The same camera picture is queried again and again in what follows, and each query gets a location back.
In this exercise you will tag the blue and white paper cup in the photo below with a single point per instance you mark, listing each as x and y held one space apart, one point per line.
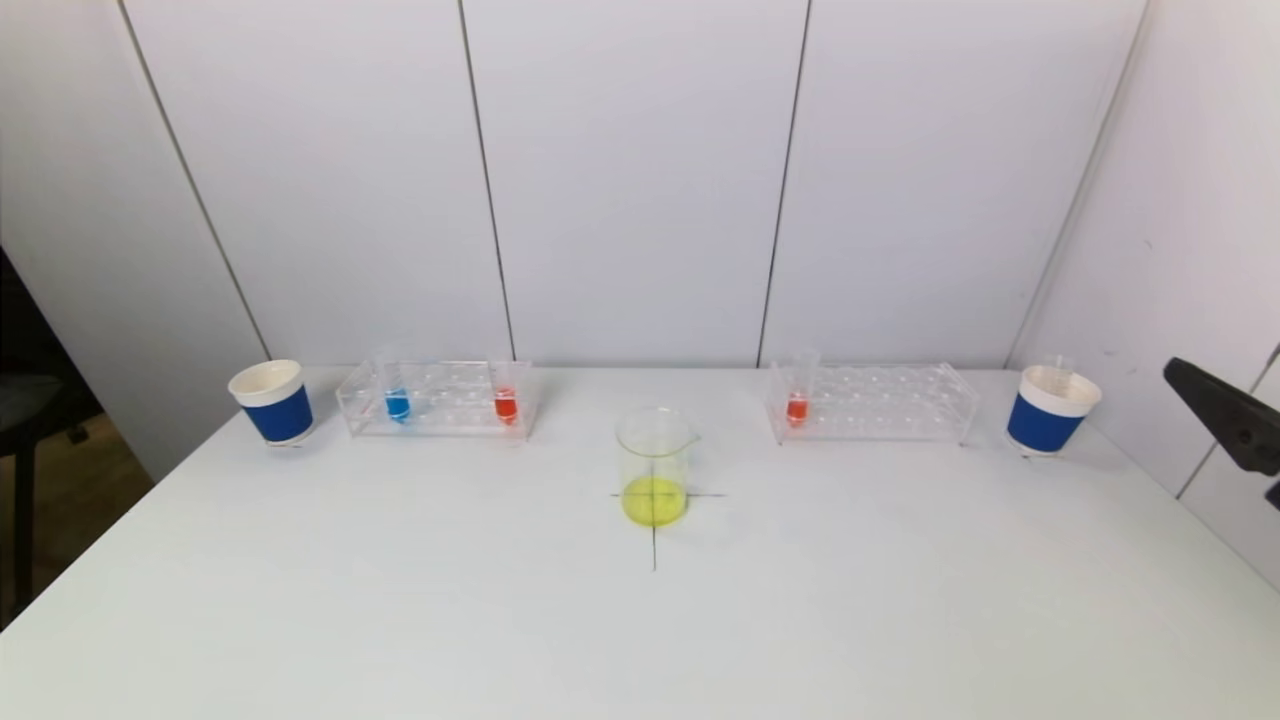
278 415
1045 425

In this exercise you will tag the test tube with red pigment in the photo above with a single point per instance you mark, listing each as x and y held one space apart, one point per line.
506 405
796 408

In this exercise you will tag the test tube with blue pigment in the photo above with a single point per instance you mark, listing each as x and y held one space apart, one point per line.
397 405

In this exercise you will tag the clear glass beaker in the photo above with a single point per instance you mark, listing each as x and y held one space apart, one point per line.
655 500

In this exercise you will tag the clear acrylic test tube rack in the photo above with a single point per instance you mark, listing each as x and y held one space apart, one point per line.
450 405
880 405

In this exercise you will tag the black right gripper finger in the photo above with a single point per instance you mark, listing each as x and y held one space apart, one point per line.
1235 420

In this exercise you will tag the test tube with yellow pigment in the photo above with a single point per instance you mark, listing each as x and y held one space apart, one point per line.
1057 368

